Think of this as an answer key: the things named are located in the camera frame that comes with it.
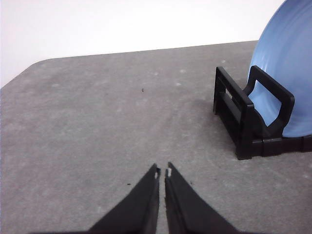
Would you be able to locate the black plastic dish rack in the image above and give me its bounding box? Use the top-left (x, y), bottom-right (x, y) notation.
top-left (213, 65), bottom-right (312, 160)

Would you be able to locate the blue plate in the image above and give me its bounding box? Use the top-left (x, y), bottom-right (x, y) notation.
top-left (248, 0), bottom-right (312, 137)

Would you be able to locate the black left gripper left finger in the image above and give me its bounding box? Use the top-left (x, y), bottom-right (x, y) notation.
top-left (87, 164), bottom-right (161, 234)

